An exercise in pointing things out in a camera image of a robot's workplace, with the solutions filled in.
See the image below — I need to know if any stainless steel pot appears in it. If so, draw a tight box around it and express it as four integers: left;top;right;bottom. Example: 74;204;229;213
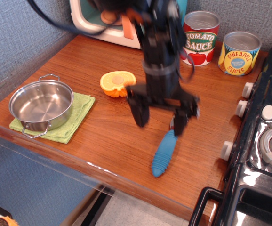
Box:
8;74;74;138

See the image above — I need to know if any blue handled metal scoop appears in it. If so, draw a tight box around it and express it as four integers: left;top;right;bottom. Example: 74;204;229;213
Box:
151;116;178;178

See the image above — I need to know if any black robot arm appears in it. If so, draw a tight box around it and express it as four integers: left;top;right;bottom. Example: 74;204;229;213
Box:
89;0;199;136

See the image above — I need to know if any orange object bottom left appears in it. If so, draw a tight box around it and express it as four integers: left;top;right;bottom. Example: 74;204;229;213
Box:
0;207;19;226

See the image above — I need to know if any white stove knob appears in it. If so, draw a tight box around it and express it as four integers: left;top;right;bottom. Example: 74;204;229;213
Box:
242;82;254;99
220;141;234;161
235;100;248;118

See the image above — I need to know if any white stove knob middle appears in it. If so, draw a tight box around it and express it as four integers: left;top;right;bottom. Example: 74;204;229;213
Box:
235;100;248;118

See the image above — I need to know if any white stove knob front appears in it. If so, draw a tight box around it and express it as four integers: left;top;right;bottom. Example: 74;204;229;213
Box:
220;141;234;161

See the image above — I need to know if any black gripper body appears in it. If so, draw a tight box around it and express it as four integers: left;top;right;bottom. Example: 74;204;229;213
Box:
126;58;200;117

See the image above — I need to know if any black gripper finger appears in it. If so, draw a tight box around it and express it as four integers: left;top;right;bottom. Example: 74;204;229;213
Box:
173;110;190;136
127;97;149;128

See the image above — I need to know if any white stove knob rear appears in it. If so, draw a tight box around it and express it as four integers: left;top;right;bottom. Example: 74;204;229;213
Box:
242;82;254;99

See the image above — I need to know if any tomato sauce can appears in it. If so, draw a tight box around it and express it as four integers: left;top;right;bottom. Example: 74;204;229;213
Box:
181;11;220;66

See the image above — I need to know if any green folded cloth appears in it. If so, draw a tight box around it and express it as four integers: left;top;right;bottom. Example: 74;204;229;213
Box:
9;92;95;144

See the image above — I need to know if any black toy stove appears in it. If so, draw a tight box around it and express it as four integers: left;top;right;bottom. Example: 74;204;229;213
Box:
189;47;272;226

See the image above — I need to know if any teal toy microwave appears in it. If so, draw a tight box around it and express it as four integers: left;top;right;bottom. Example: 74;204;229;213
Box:
68;0;188;50

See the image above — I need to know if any pineapple slices can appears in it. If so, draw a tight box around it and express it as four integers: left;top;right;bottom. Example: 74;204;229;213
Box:
218;31;262;76

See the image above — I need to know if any orange toy squash half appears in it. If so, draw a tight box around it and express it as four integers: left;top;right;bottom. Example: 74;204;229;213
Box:
100;71;136;98

